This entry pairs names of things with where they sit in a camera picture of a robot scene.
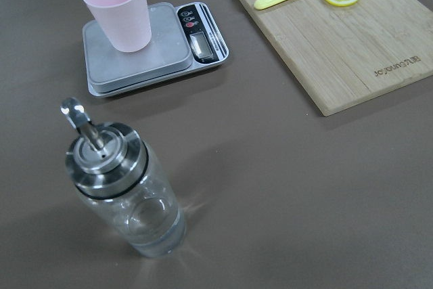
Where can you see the bamboo cutting board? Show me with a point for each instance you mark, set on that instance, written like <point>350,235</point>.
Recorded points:
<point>344,56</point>

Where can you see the silver digital kitchen scale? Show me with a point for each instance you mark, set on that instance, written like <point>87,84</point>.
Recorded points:
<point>185,39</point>

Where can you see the pink plastic cup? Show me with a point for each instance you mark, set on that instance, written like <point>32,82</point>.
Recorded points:
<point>126,23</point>

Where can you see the glass sauce dispenser bottle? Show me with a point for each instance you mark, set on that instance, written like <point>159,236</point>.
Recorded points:
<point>118,176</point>

